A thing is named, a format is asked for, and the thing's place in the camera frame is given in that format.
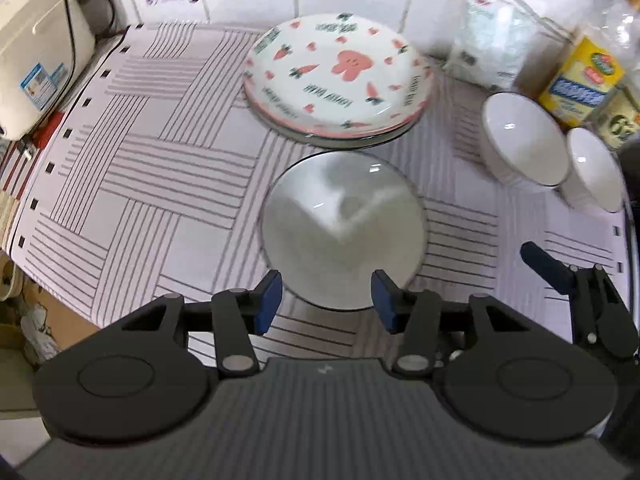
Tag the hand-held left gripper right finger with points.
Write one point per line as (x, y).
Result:
(385, 300)

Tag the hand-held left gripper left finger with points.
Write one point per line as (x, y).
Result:
(267, 305)

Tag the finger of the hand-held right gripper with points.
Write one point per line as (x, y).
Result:
(547, 265)

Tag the white bowl with dark rim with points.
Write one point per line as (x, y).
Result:
(595, 170)
(520, 130)
(320, 240)

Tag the white rabbit print plate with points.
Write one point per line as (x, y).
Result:
(345, 65)

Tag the slim green label bottle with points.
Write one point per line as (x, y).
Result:
(622, 125)

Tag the white striped tablecloth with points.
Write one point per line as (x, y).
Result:
(150, 160)

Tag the large yellow label bottle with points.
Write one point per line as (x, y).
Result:
(580, 80)

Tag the brown cardboard box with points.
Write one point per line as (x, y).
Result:
(55, 320)

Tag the white powder bag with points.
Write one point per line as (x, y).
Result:
(485, 35)

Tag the red striped cloth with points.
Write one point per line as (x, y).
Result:
(12, 165)

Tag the white rice cooker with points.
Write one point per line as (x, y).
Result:
(35, 45)

